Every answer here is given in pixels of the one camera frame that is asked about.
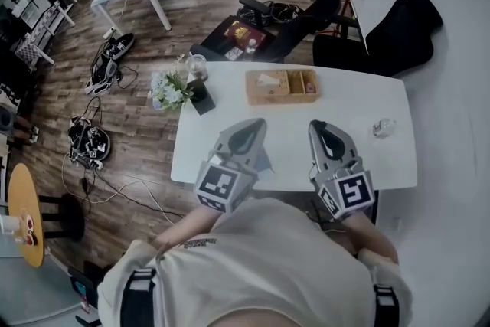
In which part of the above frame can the wicker basket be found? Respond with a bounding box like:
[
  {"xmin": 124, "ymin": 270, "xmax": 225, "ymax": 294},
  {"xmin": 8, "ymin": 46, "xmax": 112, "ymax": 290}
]
[{"xmin": 244, "ymin": 68, "xmax": 321, "ymax": 106}]

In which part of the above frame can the round wooden table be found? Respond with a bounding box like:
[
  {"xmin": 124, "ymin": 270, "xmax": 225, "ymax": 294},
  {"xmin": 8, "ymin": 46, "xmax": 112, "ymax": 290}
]
[{"xmin": 8, "ymin": 163, "xmax": 45, "ymax": 269}]

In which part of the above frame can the red box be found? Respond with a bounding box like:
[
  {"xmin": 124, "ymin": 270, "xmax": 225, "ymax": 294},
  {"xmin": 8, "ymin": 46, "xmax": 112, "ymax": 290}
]
[{"xmin": 223, "ymin": 20, "xmax": 268, "ymax": 51}]

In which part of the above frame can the plate with red food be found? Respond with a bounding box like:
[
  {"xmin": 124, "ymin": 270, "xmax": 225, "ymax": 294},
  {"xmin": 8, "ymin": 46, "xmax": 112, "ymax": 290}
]
[{"xmin": 18, "ymin": 208, "xmax": 40, "ymax": 247}]

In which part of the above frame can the round bundle of devices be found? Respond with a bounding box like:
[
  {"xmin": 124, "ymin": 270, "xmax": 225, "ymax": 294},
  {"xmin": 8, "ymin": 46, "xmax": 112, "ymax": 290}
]
[{"xmin": 67, "ymin": 117, "xmax": 113, "ymax": 170}]

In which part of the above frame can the person's left forearm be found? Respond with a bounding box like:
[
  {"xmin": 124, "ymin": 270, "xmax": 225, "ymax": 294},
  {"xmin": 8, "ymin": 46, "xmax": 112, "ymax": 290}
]
[{"xmin": 152, "ymin": 204, "xmax": 227, "ymax": 254}]

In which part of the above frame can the pale flower bouquet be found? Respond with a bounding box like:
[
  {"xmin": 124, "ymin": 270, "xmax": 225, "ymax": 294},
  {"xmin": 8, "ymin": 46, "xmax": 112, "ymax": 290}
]
[{"xmin": 148, "ymin": 54, "xmax": 194, "ymax": 113}]

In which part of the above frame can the person's right forearm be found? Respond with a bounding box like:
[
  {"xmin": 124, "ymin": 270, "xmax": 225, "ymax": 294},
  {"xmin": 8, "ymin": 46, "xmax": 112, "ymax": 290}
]
[{"xmin": 342, "ymin": 212, "xmax": 400, "ymax": 266}]

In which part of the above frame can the blue notebook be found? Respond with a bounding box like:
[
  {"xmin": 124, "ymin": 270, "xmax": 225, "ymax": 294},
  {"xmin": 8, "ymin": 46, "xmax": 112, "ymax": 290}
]
[{"xmin": 254, "ymin": 141, "xmax": 276, "ymax": 174}]

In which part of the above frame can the white floor cable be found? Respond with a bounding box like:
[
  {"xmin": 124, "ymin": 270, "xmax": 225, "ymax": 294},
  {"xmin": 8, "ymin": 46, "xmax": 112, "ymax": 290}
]
[{"xmin": 60, "ymin": 152, "xmax": 174, "ymax": 224}]

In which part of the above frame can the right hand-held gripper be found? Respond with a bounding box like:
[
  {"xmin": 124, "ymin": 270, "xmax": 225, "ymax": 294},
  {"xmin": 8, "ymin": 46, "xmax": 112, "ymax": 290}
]
[{"xmin": 307, "ymin": 119, "xmax": 376, "ymax": 221}]

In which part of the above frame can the white checkered chair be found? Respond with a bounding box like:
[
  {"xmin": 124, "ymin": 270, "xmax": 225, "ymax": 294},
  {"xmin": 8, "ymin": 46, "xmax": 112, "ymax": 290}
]
[{"xmin": 14, "ymin": 0, "xmax": 77, "ymax": 70}]

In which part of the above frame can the black office chair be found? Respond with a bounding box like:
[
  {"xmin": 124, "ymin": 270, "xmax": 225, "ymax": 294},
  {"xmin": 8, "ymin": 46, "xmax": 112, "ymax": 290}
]
[
  {"xmin": 190, "ymin": 0, "xmax": 342, "ymax": 64},
  {"xmin": 312, "ymin": 0, "xmax": 446, "ymax": 78},
  {"xmin": 67, "ymin": 260, "xmax": 105, "ymax": 327}
]

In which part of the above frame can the black stool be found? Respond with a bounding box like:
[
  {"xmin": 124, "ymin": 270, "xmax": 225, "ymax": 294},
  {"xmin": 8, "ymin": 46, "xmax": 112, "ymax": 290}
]
[{"xmin": 38, "ymin": 193, "xmax": 86, "ymax": 243}]

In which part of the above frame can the black white gripper device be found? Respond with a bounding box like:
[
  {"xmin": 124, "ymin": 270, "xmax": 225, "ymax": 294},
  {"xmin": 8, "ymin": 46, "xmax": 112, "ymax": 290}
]
[{"xmin": 109, "ymin": 32, "xmax": 136, "ymax": 60}]

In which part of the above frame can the black flower box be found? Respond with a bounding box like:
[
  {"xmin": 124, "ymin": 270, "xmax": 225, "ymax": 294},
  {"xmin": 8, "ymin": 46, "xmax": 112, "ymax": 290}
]
[{"xmin": 186, "ymin": 77, "xmax": 217, "ymax": 116}]

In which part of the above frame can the grey white gripper device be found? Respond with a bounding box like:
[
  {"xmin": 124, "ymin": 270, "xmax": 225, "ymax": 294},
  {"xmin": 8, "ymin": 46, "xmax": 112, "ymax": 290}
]
[{"xmin": 84, "ymin": 59, "xmax": 124, "ymax": 96}]

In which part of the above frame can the colourful small box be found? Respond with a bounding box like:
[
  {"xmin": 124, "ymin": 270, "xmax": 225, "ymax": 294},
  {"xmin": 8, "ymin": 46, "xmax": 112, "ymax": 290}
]
[{"xmin": 74, "ymin": 281, "xmax": 90, "ymax": 309}]

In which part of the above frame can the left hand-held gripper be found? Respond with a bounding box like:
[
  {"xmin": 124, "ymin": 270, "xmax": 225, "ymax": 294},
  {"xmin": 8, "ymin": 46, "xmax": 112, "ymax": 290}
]
[{"xmin": 193, "ymin": 117, "xmax": 268, "ymax": 214}]

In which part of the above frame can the black harness strap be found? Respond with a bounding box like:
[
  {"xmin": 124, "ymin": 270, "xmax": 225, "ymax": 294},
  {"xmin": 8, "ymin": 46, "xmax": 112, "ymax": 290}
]
[
  {"xmin": 121, "ymin": 267, "xmax": 158, "ymax": 327},
  {"xmin": 373, "ymin": 283, "xmax": 401, "ymax": 327}
]

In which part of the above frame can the person's beige t-shirt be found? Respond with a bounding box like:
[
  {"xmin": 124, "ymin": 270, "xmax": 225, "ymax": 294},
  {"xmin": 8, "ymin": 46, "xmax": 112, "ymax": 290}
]
[{"xmin": 97, "ymin": 197, "xmax": 415, "ymax": 327}]

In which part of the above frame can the black floor cable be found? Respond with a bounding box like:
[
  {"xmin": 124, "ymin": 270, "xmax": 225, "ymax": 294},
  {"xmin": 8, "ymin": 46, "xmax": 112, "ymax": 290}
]
[{"xmin": 81, "ymin": 164, "xmax": 185, "ymax": 220}]

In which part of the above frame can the clear plastic cup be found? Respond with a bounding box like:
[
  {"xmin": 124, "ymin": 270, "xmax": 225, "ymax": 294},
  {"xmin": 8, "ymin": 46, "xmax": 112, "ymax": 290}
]
[{"xmin": 187, "ymin": 54, "xmax": 210, "ymax": 83}]

